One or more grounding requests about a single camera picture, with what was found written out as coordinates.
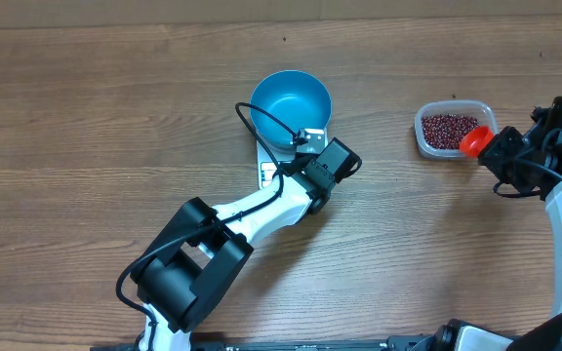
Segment white digital kitchen scale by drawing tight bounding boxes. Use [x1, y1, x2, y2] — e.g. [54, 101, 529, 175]
[256, 135, 316, 189]

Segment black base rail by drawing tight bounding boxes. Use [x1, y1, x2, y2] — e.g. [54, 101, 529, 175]
[90, 319, 521, 351]

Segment clear plastic bean container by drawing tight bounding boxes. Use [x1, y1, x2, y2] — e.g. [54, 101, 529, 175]
[414, 99, 498, 160]

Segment teal blue bowl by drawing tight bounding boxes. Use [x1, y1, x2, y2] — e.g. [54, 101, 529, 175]
[250, 70, 333, 150]

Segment red measuring scoop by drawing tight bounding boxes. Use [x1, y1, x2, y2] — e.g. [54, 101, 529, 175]
[459, 125, 495, 158]

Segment red beans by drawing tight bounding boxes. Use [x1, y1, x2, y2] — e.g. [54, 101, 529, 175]
[421, 114, 479, 149]

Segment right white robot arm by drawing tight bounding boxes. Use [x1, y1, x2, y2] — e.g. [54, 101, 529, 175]
[477, 96, 562, 350]

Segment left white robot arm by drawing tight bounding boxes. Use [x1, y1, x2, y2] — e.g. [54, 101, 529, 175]
[127, 139, 361, 350]

